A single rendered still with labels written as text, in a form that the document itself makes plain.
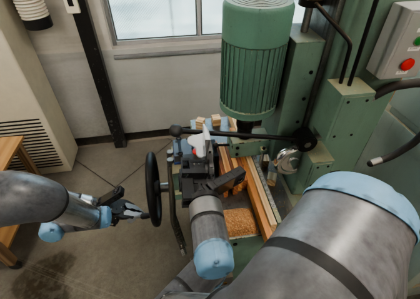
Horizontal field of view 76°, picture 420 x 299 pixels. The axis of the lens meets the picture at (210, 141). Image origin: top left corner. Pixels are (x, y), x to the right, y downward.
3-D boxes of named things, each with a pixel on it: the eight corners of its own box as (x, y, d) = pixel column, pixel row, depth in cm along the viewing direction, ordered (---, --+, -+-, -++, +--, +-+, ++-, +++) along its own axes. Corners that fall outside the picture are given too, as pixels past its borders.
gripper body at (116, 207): (119, 212, 113) (89, 206, 109) (125, 199, 109) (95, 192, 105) (117, 228, 107) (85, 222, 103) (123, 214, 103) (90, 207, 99)
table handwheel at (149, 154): (145, 142, 114) (137, 169, 86) (192, 137, 116) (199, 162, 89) (154, 203, 122) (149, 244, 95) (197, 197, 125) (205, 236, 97)
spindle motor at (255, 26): (215, 93, 91) (216, -10, 70) (265, 89, 93) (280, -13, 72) (225, 125, 78) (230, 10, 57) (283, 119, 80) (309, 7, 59)
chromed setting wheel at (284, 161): (269, 171, 91) (275, 144, 83) (304, 167, 93) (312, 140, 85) (272, 178, 89) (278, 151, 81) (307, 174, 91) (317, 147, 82)
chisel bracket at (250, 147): (226, 148, 101) (227, 131, 96) (262, 144, 103) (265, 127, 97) (230, 162, 96) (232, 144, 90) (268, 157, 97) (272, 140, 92)
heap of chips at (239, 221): (208, 213, 86) (208, 206, 83) (250, 207, 87) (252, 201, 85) (212, 239, 79) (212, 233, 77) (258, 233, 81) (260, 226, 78)
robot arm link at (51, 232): (69, 227, 86) (77, 200, 94) (31, 231, 85) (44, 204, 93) (76, 241, 90) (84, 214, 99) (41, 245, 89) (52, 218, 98)
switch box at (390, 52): (364, 69, 70) (392, 1, 59) (399, 65, 71) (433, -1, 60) (379, 80, 65) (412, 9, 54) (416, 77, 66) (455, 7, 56)
